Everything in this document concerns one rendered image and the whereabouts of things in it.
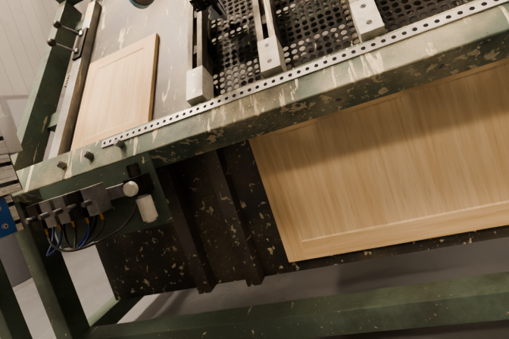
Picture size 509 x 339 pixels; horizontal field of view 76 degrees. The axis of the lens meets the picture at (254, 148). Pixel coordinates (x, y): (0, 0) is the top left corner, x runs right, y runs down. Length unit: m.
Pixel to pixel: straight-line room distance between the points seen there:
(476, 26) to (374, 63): 0.23
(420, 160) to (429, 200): 0.14
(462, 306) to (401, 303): 0.15
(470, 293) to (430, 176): 0.34
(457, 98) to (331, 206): 0.52
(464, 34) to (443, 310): 0.72
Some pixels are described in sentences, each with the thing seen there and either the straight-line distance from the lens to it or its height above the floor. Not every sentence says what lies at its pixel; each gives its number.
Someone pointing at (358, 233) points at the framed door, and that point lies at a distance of 1.23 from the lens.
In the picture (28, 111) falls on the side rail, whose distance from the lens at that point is 1.81.
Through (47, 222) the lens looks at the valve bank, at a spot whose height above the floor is 0.69.
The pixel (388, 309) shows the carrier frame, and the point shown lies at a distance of 1.11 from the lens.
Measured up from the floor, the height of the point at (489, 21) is 0.84.
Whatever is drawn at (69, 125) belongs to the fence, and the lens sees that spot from 1.55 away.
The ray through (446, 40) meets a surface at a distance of 0.93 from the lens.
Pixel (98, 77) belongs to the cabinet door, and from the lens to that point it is 1.60.
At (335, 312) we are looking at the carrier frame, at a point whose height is 0.17.
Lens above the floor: 0.79
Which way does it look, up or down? 4 degrees down
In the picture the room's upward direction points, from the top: 18 degrees counter-clockwise
